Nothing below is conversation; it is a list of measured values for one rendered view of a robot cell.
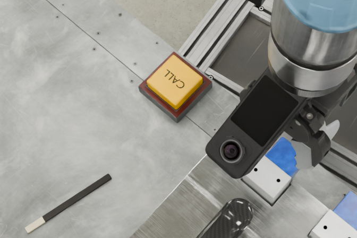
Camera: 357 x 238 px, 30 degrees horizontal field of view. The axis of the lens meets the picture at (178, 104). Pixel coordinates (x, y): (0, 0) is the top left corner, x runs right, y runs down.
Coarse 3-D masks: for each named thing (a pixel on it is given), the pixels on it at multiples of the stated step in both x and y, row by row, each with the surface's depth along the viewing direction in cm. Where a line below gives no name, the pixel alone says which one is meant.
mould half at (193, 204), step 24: (216, 168) 87; (192, 192) 86; (216, 192) 86; (240, 192) 85; (288, 192) 85; (168, 216) 85; (192, 216) 85; (264, 216) 84; (288, 216) 84; (312, 216) 84
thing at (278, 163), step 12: (276, 144) 86; (288, 144) 86; (264, 156) 84; (276, 156) 86; (288, 156) 86; (264, 168) 84; (276, 168) 84; (288, 168) 85; (252, 180) 83; (264, 180) 83; (276, 180) 83; (288, 180) 83; (264, 192) 83; (276, 192) 82
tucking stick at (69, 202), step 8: (104, 176) 96; (96, 184) 96; (80, 192) 96; (88, 192) 96; (72, 200) 95; (56, 208) 95; (64, 208) 95; (48, 216) 94; (32, 224) 94; (40, 224) 94
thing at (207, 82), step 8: (168, 56) 102; (176, 56) 101; (160, 64) 101; (152, 72) 101; (144, 80) 100; (208, 80) 100; (144, 88) 100; (200, 88) 99; (152, 96) 99; (192, 96) 99; (160, 104) 98; (184, 104) 98; (176, 112) 98
